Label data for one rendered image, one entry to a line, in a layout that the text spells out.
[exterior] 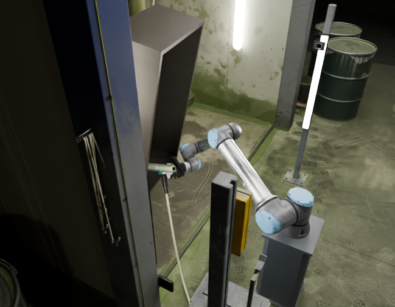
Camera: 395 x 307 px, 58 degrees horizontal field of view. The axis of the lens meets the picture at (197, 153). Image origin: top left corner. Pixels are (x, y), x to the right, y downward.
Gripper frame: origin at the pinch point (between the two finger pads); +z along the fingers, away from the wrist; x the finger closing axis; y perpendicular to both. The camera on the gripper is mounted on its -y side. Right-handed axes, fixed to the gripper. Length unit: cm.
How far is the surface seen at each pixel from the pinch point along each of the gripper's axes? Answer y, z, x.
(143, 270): 33, 60, -50
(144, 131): -32.1, 22.9, -15.2
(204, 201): 44, -65, 24
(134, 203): -9, 73, -67
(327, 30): -89, -113, -74
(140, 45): -80, 37, -39
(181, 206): 45, -47, 35
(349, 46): -89, -275, -29
